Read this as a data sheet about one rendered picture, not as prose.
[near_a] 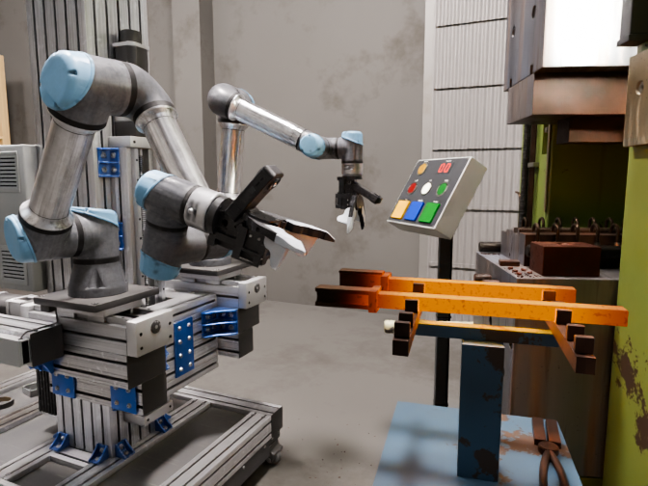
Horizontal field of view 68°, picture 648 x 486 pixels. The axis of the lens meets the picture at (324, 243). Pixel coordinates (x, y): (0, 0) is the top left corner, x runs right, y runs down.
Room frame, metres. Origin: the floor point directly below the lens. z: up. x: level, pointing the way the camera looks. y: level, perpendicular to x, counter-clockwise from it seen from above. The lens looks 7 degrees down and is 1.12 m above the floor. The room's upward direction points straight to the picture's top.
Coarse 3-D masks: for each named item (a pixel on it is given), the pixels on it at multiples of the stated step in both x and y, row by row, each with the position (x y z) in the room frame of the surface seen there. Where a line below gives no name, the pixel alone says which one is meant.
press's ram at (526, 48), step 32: (512, 0) 1.35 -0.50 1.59; (544, 0) 1.11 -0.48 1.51; (576, 0) 1.09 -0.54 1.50; (608, 0) 1.09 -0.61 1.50; (512, 32) 1.33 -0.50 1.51; (544, 32) 1.10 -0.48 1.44; (576, 32) 1.09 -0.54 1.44; (608, 32) 1.09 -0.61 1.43; (512, 64) 1.32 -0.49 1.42; (544, 64) 1.10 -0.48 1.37; (576, 64) 1.09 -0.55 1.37; (608, 64) 1.09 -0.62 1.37
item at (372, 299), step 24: (336, 288) 0.76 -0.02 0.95; (360, 288) 0.76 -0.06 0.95; (456, 312) 0.71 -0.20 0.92; (480, 312) 0.70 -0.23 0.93; (504, 312) 0.69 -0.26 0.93; (528, 312) 0.68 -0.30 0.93; (552, 312) 0.67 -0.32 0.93; (576, 312) 0.66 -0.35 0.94; (600, 312) 0.65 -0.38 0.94; (624, 312) 0.64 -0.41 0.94
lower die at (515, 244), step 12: (588, 228) 1.22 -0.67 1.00; (600, 228) 1.22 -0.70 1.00; (504, 240) 1.31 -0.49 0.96; (516, 240) 1.21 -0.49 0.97; (528, 240) 1.15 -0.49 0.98; (540, 240) 1.14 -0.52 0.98; (552, 240) 1.14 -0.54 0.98; (564, 240) 1.14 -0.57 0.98; (588, 240) 1.13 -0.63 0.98; (600, 240) 1.13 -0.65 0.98; (612, 240) 1.13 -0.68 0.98; (504, 252) 1.31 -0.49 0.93; (516, 252) 1.21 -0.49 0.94; (528, 264) 1.15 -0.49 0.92; (612, 264) 1.13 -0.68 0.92
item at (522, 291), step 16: (352, 272) 0.88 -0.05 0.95; (368, 272) 0.87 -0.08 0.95; (384, 272) 0.88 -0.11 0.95; (384, 288) 0.85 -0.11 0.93; (400, 288) 0.85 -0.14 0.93; (432, 288) 0.83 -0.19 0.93; (448, 288) 0.83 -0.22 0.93; (464, 288) 0.82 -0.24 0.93; (480, 288) 0.81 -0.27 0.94; (496, 288) 0.80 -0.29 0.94; (512, 288) 0.80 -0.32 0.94; (528, 288) 0.79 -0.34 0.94; (544, 288) 0.78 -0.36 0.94; (560, 288) 0.78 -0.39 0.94
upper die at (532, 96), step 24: (552, 72) 1.14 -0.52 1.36; (576, 72) 1.14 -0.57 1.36; (600, 72) 1.13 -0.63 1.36; (624, 72) 1.13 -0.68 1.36; (528, 96) 1.17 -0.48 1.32; (552, 96) 1.14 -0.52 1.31; (576, 96) 1.14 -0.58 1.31; (600, 96) 1.13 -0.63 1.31; (624, 96) 1.13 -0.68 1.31; (528, 120) 1.24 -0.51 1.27; (552, 120) 1.24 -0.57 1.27
